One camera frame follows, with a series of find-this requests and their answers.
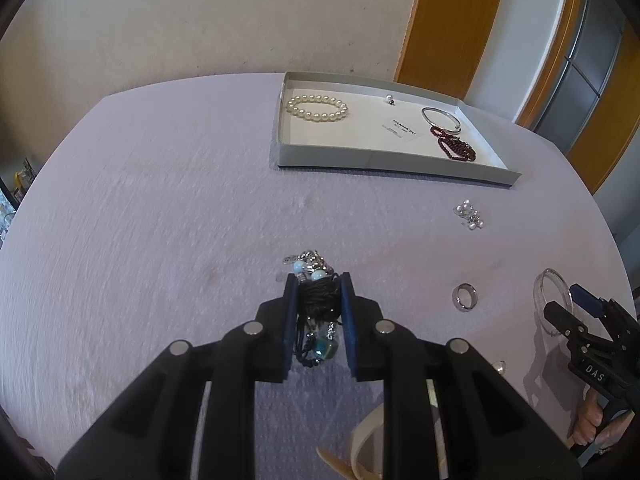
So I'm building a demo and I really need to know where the large thin silver bangle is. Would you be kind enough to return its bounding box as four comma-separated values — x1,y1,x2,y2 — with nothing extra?
533,268,575,337

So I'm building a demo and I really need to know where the cream yellow wristwatch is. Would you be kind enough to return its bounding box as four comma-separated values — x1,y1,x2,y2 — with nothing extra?
316,404,384,480

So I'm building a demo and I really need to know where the dark red bead bracelet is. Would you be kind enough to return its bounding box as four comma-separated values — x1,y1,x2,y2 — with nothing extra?
429,124,478,165

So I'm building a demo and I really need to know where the person's right hand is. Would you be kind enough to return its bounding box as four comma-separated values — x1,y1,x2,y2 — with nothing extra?
570,389,634,448

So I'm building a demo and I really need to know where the lavender bed sheet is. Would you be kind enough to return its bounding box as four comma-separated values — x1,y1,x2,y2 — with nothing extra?
1,74,634,464

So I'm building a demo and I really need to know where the white printed paper card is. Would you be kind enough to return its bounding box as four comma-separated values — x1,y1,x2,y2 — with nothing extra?
381,117,423,143

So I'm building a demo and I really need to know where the grey cardboard tray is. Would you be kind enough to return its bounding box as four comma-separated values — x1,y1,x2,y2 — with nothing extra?
273,72,521,186

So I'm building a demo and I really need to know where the silver open cuff bangle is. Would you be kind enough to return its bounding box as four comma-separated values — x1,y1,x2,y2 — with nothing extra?
421,106,462,134

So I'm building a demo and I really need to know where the silver band ring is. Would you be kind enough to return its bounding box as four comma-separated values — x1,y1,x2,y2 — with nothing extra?
451,283,481,313

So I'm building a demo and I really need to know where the white pearl bracelet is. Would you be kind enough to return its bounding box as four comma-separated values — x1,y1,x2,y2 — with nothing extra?
285,92,350,124

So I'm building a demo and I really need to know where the orange wooden door frame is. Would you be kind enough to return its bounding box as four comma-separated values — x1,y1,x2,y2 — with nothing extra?
394,0,500,99

